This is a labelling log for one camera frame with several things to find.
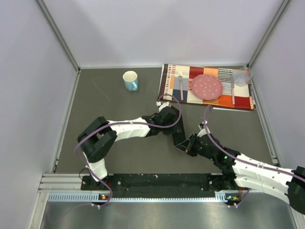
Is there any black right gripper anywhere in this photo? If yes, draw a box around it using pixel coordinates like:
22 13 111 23
175 133 215 161

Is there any black zip tool case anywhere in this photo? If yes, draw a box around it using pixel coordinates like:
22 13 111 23
172 115 186 146

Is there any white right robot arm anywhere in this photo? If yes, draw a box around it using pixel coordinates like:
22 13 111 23
176 124 305 214

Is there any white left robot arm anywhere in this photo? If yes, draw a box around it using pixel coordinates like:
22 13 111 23
77 102 186 189

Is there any colourful patterned placemat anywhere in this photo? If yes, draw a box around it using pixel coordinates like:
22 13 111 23
158 64 255 110

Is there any pink polka dot plate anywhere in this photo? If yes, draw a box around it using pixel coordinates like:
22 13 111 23
191 74 223 101

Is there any blue ceramic mug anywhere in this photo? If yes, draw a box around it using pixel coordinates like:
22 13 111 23
122 71 138 92

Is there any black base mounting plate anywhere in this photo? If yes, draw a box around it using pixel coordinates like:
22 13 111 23
80 173 239 198

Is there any clear plastic cup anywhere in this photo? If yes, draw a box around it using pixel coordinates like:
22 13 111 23
233 67 253 87

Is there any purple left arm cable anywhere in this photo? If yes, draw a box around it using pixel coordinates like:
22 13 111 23
74 94 182 210

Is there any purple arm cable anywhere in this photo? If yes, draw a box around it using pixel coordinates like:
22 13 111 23
74 94 182 210
204 104 305 208

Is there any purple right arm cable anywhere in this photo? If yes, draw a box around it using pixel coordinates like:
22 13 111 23
204 104 305 208

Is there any pink handled fork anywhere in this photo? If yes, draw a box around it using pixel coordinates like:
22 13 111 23
178 71 184 101

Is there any grey slotted cable duct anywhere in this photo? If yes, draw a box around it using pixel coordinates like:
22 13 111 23
48 193 229 203

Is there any pink handled knife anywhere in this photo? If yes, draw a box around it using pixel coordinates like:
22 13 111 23
231 75 235 105

